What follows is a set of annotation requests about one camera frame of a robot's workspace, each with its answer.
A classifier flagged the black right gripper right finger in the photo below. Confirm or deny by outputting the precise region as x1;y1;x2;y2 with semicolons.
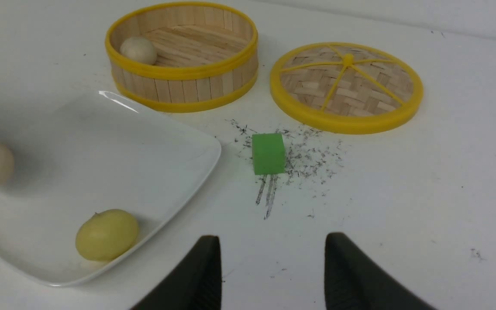
324;232;433;310

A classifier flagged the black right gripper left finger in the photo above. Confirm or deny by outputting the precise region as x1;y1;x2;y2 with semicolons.
132;235;223;310

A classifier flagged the yellow steamed bun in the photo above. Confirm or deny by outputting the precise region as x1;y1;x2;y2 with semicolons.
75;209;140;262

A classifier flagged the white square plate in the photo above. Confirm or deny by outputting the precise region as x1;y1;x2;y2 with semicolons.
0;90;222;287

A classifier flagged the green cube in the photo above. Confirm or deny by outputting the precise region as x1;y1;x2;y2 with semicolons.
252;132;286;175

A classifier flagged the yellow rimmed woven steamer lid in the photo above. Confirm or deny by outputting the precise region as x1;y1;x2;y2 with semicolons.
270;42;424;135

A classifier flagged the yellow rimmed bamboo steamer basket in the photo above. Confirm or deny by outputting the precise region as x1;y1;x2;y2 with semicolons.
105;1;259;113

